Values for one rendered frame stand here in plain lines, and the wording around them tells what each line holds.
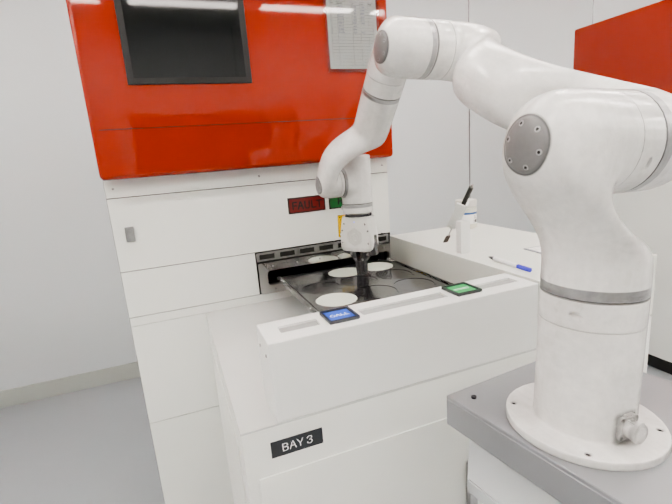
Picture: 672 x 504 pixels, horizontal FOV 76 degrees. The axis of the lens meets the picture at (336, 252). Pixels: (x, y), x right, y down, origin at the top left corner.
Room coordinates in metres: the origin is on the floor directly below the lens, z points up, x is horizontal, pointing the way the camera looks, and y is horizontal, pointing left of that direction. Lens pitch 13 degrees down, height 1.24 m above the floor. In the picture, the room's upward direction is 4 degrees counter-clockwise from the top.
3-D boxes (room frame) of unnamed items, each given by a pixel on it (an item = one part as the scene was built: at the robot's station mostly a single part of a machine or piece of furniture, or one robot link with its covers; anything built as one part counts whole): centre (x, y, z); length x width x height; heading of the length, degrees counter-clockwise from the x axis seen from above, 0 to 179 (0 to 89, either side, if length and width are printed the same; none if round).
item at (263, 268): (1.32, 0.03, 0.89); 0.44 x 0.02 x 0.10; 110
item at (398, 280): (1.13, -0.06, 0.90); 0.34 x 0.34 x 0.01; 20
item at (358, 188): (1.19, -0.07, 1.17); 0.09 x 0.08 x 0.13; 114
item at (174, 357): (1.59, 0.32, 0.41); 0.82 x 0.70 x 0.82; 110
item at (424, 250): (1.17, -0.45, 0.89); 0.62 x 0.35 x 0.14; 20
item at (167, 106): (1.57, 0.31, 1.52); 0.81 x 0.75 x 0.60; 110
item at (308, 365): (0.77, -0.12, 0.89); 0.55 x 0.09 x 0.14; 110
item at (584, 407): (0.51, -0.31, 0.96); 0.19 x 0.19 x 0.18
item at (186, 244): (1.27, 0.20, 1.02); 0.81 x 0.03 x 0.40; 110
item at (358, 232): (1.20, -0.07, 1.03); 0.10 x 0.07 x 0.11; 55
